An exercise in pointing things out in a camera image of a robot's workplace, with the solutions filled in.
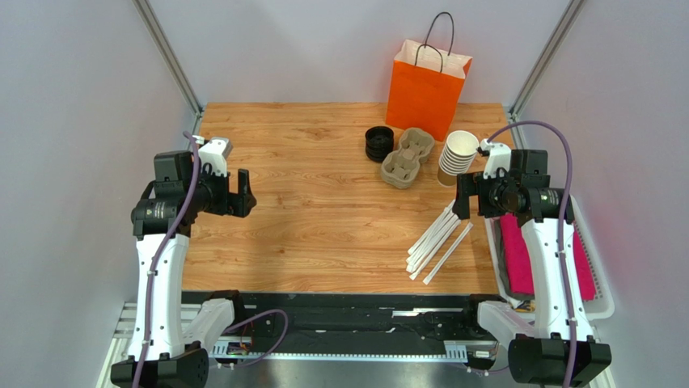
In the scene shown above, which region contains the stack of paper cups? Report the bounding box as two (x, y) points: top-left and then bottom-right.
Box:
(437, 130), (480, 187)

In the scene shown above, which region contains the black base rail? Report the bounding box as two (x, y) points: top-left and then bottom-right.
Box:
(223, 292), (497, 359)

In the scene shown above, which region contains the white wrapped straw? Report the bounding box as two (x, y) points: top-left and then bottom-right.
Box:
(406, 209), (460, 272)
(423, 222), (474, 285)
(407, 217), (461, 280)
(408, 200), (455, 255)

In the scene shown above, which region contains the stack of black lids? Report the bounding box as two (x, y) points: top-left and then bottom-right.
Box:
(365, 126), (395, 162)

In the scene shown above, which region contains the pink folded cloth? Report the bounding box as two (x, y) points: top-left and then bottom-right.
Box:
(495, 214), (596, 301)

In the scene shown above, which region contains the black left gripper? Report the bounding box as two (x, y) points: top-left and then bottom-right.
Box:
(184, 162), (256, 217)

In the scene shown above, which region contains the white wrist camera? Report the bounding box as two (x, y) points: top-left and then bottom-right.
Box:
(193, 135), (233, 178)
(477, 139), (512, 179)

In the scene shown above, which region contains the orange paper bag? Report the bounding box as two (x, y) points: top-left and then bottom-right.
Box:
(385, 11), (473, 141)

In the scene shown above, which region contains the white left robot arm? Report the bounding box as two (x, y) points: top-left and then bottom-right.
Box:
(110, 145), (256, 387)

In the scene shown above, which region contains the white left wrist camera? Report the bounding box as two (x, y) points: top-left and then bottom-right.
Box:
(193, 135), (233, 178)

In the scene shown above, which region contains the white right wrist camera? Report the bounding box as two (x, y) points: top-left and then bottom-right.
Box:
(477, 139), (512, 179)

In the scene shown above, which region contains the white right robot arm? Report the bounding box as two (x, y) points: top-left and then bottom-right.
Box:
(453, 144), (612, 387)

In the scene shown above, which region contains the white plastic basket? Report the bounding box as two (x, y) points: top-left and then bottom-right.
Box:
(484, 198), (615, 320)

